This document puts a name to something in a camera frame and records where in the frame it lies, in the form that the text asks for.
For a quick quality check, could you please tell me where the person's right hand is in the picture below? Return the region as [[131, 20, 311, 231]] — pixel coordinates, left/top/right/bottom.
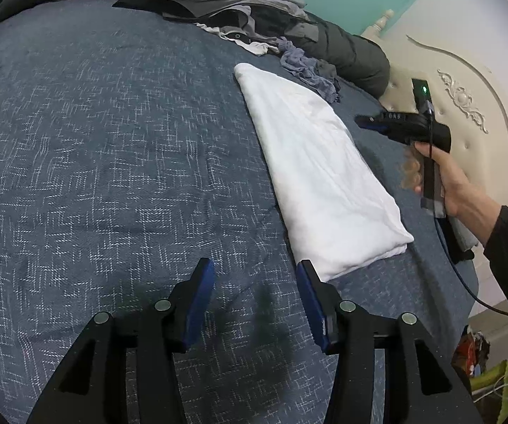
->
[[402, 142, 501, 246]]

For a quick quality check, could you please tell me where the dark grey rolled duvet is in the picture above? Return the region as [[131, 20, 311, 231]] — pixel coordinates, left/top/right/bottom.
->
[[0, 0, 390, 98]]

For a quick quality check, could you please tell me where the blue-grey crumpled garment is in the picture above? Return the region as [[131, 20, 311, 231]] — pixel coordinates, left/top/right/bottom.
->
[[277, 37, 340, 104]]

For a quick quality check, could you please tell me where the cream tufted headboard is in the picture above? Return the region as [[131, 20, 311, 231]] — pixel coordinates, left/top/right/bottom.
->
[[359, 7, 508, 314]]

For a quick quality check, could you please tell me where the folded grey garment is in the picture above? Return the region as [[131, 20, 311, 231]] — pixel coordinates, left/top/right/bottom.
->
[[449, 217, 479, 252]]

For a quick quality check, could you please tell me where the black and white garment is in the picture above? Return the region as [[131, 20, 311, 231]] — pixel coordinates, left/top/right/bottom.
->
[[196, 23, 281, 57]]

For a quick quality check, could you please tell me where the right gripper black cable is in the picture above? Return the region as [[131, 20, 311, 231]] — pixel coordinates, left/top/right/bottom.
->
[[425, 100, 508, 319]]

